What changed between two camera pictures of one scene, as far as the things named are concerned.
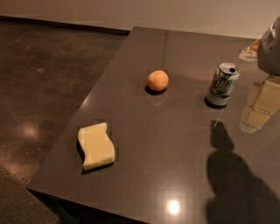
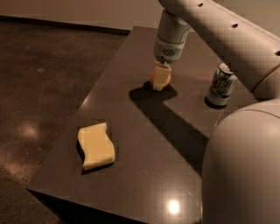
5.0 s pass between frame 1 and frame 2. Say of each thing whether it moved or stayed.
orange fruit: stayed
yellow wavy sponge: stayed
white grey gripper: moved
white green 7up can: stayed
